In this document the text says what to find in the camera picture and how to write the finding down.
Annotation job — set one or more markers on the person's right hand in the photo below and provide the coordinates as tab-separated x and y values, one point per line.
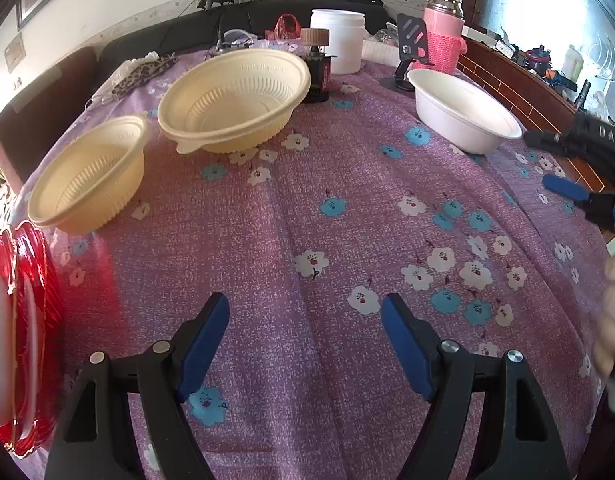
610	325

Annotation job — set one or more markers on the red glass plate gold rim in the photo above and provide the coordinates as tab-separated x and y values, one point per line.
37	310

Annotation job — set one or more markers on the leopard print cloth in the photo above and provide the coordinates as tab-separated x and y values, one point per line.
142	72

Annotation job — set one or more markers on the white plastic jar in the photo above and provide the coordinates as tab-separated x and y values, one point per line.
337	40

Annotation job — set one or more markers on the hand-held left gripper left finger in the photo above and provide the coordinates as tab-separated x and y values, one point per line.
205	345

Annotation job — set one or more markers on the red plastic bag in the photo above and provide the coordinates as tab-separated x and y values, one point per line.
286	27

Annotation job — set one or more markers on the maroon armchair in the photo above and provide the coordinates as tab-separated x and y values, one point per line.
47	95

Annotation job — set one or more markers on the small white bottle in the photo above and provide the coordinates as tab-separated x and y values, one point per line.
572	62

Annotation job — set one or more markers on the small wall frame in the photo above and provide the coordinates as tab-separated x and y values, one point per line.
15	52

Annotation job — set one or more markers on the white cloth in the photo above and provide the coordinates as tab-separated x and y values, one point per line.
107	90

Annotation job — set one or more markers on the purple floral tablecloth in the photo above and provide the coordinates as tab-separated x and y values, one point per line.
307	210

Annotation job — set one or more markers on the white ribbed pack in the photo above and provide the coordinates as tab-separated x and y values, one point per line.
382	50

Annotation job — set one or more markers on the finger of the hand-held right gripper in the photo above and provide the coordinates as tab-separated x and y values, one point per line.
547	140
567	188

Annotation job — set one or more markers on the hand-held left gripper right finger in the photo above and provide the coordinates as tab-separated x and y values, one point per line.
407	345

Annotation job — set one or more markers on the black phone stand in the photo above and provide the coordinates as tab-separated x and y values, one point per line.
412	35

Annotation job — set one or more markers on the wooden partition ledge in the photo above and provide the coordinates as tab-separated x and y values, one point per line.
492	75

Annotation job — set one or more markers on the cream plastic bowl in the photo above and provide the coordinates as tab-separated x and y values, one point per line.
227	90
82	175

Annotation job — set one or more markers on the white plastic bowl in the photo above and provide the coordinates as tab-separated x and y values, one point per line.
462	110

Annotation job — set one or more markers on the clear plastic wrapper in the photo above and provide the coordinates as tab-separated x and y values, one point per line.
240	37

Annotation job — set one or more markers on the dark bottle wooden cap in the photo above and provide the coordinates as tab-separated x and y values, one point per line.
317	75

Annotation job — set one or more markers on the pink thermos knitted sleeve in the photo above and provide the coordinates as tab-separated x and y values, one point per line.
442	45

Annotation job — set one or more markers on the black sofa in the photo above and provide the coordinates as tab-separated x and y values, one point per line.
187	30

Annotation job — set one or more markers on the black flashlight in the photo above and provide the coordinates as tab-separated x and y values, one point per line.
582	95

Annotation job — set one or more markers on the white flat box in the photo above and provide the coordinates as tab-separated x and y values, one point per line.
480	35

